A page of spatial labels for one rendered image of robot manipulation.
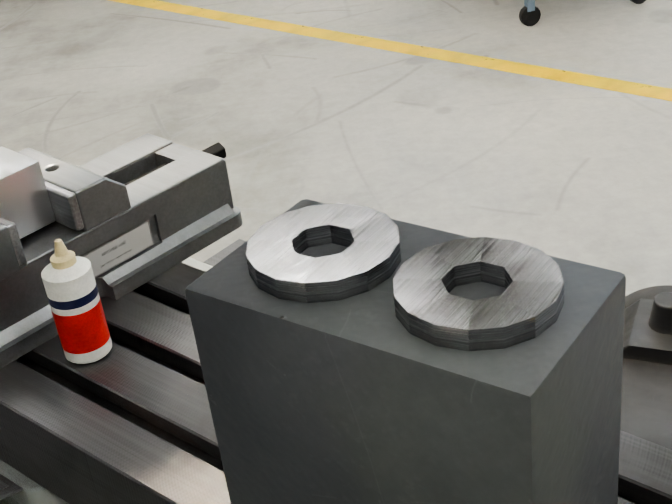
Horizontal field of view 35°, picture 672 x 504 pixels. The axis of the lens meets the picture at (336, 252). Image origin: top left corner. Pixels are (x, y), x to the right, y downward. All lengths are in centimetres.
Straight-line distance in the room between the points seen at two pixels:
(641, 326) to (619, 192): 161
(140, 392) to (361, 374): 33
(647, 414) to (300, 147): 223
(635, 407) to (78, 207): 69
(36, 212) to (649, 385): 75
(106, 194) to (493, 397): 52
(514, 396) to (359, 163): 272
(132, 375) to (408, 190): 220
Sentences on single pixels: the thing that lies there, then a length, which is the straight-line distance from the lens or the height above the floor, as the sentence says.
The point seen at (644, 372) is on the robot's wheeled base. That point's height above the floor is 59.
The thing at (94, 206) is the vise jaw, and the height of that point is 99.
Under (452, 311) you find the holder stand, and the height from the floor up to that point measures 110.
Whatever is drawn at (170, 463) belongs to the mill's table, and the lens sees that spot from 78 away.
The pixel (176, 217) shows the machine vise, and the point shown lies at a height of 94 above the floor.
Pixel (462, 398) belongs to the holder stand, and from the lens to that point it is 53.
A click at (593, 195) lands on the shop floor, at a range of 296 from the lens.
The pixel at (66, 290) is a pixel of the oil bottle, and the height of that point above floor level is 98.
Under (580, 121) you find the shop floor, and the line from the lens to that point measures 339.
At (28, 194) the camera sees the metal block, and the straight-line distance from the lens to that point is 95.
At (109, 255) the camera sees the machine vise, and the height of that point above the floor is 94.
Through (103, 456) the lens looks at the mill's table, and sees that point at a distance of 81.
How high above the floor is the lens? 141
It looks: 31 degrees down
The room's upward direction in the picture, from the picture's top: 7 degrees counter-clockwise
